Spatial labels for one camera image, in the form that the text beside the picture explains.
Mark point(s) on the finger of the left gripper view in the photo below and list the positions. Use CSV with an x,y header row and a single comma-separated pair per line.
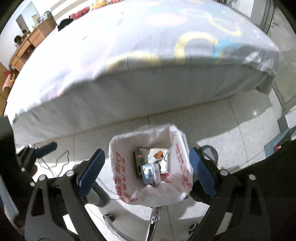
x,y
45,150

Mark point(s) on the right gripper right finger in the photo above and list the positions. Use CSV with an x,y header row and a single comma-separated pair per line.
x,y
237,209

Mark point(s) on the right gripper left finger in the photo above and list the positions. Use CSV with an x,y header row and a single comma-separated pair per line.
x,y
56,209

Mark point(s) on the red white toothpaste box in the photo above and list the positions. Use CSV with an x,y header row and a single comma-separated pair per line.
x,y
164,172

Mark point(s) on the dark green long box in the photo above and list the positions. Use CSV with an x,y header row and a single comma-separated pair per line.
x,y
138,162

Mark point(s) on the blue white milk carton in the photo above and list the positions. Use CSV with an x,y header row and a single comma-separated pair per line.
x,y
151,174

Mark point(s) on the white orange snack wrapper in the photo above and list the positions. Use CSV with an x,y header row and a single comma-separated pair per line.
x,y
156,154

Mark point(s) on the white red trash bag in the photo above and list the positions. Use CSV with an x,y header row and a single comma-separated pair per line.
x,y
129,188

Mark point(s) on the wooden dresser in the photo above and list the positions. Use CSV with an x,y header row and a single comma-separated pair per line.
x,y
31,42

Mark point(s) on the patterned grey bed sheet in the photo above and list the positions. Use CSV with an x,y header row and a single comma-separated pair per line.
x,y
135,58

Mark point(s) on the black plush toy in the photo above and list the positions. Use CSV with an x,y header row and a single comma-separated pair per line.
x,y
64,23

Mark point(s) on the red plush toy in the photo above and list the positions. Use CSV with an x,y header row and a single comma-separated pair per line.
x,y
80,13

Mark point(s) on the yellow white plush toy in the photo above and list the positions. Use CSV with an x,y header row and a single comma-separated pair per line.
x,y
99,4

